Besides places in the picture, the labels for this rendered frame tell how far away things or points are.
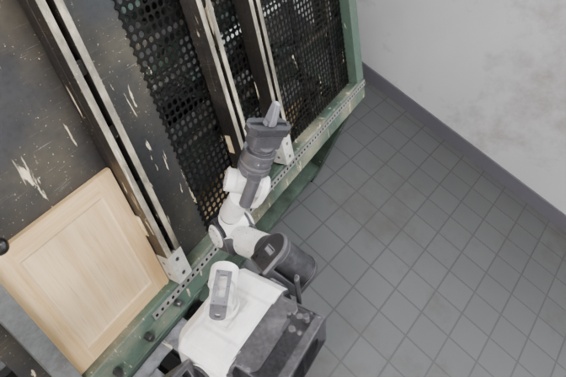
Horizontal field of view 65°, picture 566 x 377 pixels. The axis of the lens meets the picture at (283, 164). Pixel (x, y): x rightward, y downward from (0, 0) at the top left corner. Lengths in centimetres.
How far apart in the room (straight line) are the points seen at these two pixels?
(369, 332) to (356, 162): 124
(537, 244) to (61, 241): 326
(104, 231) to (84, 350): 35
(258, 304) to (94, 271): 52
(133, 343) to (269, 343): 62
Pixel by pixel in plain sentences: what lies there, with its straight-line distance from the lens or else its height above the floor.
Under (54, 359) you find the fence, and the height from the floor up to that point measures 102.
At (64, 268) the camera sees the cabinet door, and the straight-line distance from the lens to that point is 134.
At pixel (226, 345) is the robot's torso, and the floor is 136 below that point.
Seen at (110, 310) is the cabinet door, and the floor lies 97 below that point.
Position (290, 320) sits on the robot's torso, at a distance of 107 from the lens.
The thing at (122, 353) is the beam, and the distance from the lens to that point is 155.
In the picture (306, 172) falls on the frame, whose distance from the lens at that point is 288.
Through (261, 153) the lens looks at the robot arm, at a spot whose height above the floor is 152.
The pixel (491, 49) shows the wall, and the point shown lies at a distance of 353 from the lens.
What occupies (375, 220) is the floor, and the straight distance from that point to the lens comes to 310.
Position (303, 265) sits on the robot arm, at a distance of 121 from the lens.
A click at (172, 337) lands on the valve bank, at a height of 74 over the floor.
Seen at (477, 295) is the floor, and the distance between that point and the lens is 323.
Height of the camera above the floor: 238
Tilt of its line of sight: 50 degrees down
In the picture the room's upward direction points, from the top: 23 degrees clockwise
